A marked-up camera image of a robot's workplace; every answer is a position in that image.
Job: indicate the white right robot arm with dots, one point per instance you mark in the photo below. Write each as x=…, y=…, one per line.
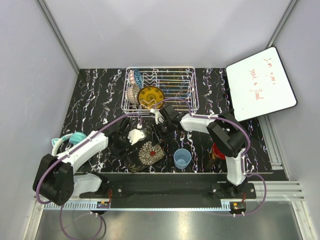
x=225, y=131

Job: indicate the white wire dish rack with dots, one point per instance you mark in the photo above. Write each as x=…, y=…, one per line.
x=176, y=82

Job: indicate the blue red patterned bowl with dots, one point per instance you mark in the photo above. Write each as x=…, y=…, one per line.
x=135, y=78

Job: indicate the black floral square plate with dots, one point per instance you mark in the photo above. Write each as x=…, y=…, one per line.
x=145, y=150

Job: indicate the light blue plastic cup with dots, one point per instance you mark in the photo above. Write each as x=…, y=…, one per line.
x=182, y=158

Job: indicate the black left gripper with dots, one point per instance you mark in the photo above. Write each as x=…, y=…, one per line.
x=123, y=153

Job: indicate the white whiteboard with red writing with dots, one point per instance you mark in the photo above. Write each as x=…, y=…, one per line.
x=259, y=85

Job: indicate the red black lacquer bowl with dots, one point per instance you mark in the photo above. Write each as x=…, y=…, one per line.
x=215, y=154

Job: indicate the teal cat ear headphones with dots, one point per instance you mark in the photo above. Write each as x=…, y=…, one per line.
x=74, y=138

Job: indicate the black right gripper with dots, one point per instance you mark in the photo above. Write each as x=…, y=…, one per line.
x=156, y=127

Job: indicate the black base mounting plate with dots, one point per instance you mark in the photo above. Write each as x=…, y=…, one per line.
x=170, y=190

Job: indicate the aluminium rail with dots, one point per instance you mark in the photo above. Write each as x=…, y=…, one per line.
x=272, y=191

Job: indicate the yellow patterned plate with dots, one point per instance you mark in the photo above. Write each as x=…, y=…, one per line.
x=149, y=96

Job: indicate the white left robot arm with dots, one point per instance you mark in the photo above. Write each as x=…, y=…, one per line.
x=56, y=180

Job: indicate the beige red patterned bowl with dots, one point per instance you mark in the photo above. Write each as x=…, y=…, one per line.
x=132, y=94

